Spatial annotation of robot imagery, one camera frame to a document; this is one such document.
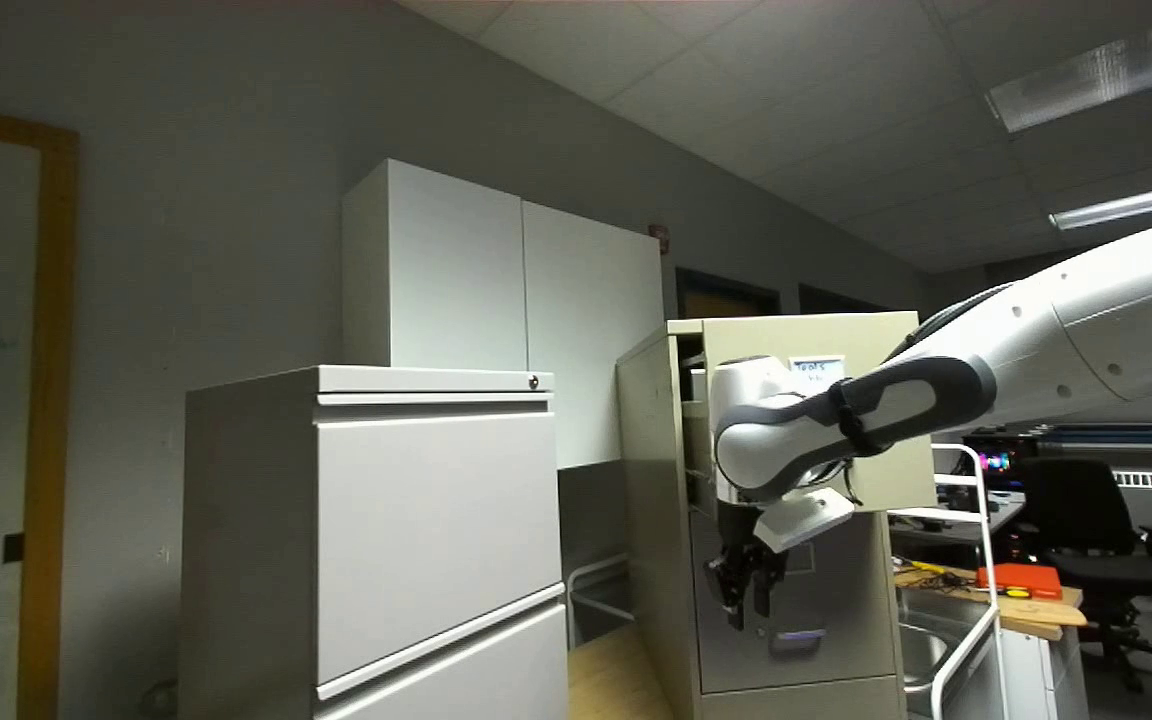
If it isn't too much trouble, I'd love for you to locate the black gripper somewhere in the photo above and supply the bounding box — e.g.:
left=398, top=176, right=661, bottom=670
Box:
left=712, top=511, right=791, bottom=634

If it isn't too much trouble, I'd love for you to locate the beige file cabinet drawer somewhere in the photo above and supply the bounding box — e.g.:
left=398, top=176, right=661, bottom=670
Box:
left=679, top=310, right=942, bottom=516

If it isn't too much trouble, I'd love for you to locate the beige file cabinet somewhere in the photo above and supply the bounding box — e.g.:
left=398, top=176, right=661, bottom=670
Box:
left=616, top=324, right=916, bottom=720

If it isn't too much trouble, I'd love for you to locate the grey lateral file cabinet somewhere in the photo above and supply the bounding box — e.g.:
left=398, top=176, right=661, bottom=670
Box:
left=176, top=359, right=576, bottom=720

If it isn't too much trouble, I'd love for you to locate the white tall storage cabinet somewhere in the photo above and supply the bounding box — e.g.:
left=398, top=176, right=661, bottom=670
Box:
left=342, top=156, right=673, bottom=473

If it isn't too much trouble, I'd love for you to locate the white handwritten paper label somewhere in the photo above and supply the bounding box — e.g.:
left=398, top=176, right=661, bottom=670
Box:
left=784, top=352, right=853, bottom=399

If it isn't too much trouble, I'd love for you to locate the wooden board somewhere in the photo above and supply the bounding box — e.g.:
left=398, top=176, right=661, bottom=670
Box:
left=895, top=558, right=1097, bottom=640

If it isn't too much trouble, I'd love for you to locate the orange tool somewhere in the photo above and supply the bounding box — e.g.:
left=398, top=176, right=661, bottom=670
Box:
left=973, top=560, right=1068, bottom=604

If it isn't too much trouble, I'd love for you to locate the black office chair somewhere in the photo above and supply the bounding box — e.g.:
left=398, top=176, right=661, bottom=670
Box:
left=1017, top=456, right=1152, bottom=697

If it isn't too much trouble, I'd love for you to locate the narrow ceiling light strip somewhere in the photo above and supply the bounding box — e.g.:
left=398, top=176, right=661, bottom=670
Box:
left=1045, top=174, right=1152, bottom=238

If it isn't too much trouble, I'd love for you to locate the large ceiling light panel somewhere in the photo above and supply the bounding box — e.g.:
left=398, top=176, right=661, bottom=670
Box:
left=986, top=5, right=1152, bottom=138

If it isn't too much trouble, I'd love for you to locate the wood framed whiteboard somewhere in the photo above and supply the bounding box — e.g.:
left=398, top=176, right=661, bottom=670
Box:
left=0, top=100, right=84, bottom=720

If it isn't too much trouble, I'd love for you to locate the white metal tube frame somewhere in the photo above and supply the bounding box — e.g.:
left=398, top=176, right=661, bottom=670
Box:
left=887, top=438, right=1024, bottom=720

